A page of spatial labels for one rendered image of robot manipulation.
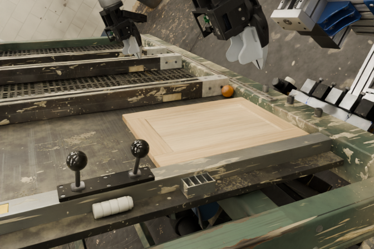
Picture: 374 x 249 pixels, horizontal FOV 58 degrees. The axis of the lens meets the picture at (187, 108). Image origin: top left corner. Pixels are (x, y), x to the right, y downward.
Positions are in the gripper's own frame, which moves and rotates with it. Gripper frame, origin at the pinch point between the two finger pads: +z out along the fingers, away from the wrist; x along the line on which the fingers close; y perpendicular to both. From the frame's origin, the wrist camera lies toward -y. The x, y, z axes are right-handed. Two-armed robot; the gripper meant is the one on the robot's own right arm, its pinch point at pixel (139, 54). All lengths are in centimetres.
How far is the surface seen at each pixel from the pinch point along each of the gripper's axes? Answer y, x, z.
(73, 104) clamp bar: 28.4, -8.3, 4.4
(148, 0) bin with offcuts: -277, -305, 33
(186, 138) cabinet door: 20.4, 32.9, 18.6
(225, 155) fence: 24, 50, 18
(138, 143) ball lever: 44, 50, -1
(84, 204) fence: 56, 40, 7
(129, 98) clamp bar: 11.4, -0.9, 12.0
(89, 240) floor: 6, -215, 209
